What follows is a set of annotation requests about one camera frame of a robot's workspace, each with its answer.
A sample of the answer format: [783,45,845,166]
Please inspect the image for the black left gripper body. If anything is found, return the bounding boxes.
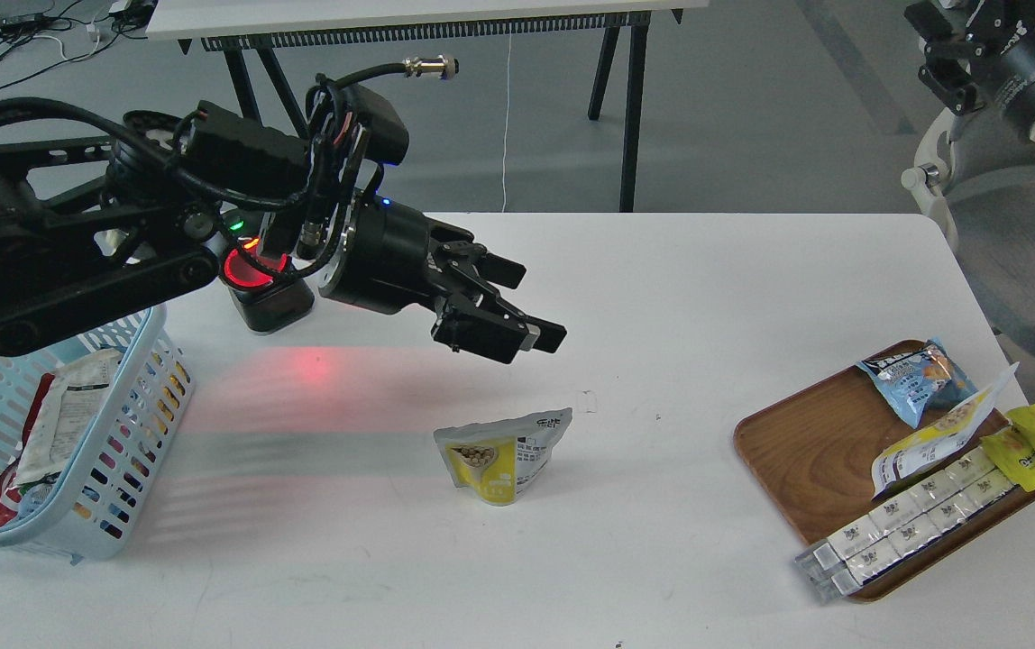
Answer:
[318,198,491,345]

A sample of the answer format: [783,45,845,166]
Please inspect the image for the brown wooden tray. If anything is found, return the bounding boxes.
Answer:
[733,366,1035,601]

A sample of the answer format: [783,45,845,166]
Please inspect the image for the clear wrapped white snack row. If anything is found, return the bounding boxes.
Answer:
[794,447,1015,601]

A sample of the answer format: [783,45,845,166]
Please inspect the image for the blue snack bag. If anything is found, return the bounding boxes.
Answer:
[856,337,976,430]

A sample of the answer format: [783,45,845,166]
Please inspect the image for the black barcode scanner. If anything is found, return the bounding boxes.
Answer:
[214,208,315,335]

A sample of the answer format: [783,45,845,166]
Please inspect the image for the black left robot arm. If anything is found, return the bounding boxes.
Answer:
[0,55,567,364]

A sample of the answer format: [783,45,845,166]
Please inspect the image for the light blue plastic basket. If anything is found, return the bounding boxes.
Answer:
[0,306,196,563]

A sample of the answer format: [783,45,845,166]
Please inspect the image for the white snack packet in basket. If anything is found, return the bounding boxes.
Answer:
[16,348,124,484]

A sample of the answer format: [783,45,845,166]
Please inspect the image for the red snack packet in basket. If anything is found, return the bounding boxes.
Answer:
[0,373,55,527]

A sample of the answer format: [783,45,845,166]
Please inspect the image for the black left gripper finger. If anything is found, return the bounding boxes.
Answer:
[473,250,527,290]
[432,298,567,364]

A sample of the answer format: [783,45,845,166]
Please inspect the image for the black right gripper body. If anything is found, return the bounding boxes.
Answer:
[904,1,1035,120]

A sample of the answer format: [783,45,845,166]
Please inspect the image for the grey office chair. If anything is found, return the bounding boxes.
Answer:
[901,108,1035,276]

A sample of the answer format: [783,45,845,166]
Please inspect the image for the white hanging cable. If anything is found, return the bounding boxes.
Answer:
[501,34,515,214]

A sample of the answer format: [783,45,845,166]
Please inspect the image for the floor cables and devices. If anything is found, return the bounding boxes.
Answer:
[0,0,158,96]

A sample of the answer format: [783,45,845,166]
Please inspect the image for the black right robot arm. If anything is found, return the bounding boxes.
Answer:
[904,1,1035,202]

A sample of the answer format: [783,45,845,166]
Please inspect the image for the white background table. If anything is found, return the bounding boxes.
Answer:
[146,1,696,211]

